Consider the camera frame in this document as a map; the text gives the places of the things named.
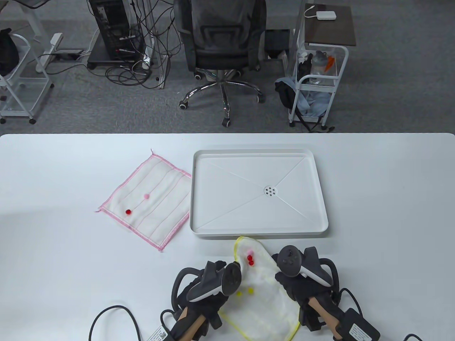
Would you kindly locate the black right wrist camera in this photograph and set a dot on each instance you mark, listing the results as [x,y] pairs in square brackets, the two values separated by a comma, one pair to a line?
[312,319]

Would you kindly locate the white box device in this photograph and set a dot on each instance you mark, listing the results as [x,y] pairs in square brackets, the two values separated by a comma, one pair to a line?
[326,15]

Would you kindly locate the black right forearm sensor box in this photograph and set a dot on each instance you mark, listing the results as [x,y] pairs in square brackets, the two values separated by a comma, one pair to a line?
[359,328]

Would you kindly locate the black backpack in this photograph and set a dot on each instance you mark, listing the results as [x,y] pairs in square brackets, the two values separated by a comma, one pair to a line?
[284,94]

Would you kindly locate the person's right forearm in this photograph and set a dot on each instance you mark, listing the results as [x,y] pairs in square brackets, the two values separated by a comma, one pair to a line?
[325,316]

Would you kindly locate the black office chair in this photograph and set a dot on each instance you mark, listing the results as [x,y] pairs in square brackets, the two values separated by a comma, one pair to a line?
[220,35]

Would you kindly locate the grey white right hand controller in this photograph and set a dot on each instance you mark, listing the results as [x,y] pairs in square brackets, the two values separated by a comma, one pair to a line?
[289,261]

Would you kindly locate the pink-edged white dish cloth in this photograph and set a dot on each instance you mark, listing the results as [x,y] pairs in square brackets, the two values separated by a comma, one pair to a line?
[153,199]

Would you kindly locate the person's left hand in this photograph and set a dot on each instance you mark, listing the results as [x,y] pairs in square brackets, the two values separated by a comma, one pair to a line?
[202,309]

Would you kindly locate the brown side table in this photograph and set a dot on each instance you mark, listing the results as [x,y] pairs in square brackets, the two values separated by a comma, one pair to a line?
[330,32]

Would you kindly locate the white power strip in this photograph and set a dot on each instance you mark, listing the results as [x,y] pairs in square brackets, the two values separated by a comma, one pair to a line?
[146,58]

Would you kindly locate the grey white hand controller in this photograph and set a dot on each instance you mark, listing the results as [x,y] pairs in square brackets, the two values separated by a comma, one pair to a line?
[213,284]
[289,261]

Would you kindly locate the black computer stand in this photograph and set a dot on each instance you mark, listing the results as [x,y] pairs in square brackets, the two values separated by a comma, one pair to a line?
[106,64]

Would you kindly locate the clear water bottle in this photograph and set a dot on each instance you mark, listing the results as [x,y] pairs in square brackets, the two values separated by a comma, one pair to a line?
[317,69]

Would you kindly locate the white frame post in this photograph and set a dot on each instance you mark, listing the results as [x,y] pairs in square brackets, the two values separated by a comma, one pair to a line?
[296,32]

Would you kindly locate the white desk leg frame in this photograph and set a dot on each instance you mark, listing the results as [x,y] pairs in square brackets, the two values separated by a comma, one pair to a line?
[155,35]

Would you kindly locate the yellow-edged white dish cloth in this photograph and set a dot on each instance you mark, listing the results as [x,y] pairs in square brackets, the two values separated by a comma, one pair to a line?
[266,305]

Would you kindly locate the grey white left hand controller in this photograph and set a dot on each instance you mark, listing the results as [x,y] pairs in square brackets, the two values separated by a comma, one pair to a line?
[213,284]

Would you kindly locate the black floor socket box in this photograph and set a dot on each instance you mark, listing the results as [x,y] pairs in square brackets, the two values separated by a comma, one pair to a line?
[67,54]

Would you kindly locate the white desk leg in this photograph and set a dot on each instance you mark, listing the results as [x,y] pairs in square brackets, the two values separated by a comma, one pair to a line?
[49,49]

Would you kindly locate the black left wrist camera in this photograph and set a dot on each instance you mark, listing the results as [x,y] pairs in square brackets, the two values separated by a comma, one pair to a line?
[215,320]

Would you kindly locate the white rolling cart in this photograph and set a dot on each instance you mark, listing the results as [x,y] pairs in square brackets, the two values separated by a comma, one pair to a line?
[330,106]

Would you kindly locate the blue grey cloth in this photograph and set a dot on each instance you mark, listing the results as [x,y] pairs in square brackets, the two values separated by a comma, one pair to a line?
[312,103]

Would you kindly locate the black bag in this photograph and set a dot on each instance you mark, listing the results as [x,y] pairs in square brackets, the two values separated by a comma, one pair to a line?
[7,53]

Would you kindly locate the white plastic tray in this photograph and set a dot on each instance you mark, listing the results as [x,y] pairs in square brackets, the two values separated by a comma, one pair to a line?
[249,213]

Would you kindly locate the orange tool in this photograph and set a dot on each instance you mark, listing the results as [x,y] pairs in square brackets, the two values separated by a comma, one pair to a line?
[330,62]

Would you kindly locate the black computer tower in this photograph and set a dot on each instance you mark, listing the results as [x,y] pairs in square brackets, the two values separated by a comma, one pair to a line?
[110,25]

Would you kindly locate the black bin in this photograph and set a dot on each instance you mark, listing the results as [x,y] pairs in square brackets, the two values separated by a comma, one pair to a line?
[277,42]

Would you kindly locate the black left forearm sensor box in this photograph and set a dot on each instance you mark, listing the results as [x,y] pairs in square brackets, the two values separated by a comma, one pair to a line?
[158,334]

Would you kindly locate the black pouch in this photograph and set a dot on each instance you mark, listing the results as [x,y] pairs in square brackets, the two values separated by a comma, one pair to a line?
[305,67]

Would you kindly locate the person's right hand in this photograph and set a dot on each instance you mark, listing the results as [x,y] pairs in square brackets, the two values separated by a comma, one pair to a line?
[295,287]

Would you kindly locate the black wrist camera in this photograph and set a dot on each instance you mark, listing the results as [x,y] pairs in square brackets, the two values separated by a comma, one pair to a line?
[215,320]
[312,319]

